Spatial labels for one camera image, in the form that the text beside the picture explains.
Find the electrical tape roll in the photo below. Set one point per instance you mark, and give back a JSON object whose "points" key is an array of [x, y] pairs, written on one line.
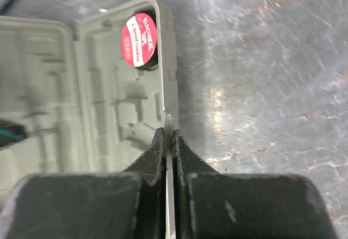
{"points": [[139, 41]]}

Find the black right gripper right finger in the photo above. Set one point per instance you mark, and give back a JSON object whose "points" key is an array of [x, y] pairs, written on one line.
{"points": [[209, 204]]}

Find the grey plastic tool case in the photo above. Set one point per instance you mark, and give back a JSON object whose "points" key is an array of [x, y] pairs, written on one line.
{"points": [[70, 104]]}

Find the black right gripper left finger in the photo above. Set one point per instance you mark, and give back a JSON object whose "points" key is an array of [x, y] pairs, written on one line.
{"points": [[127, 204]]}

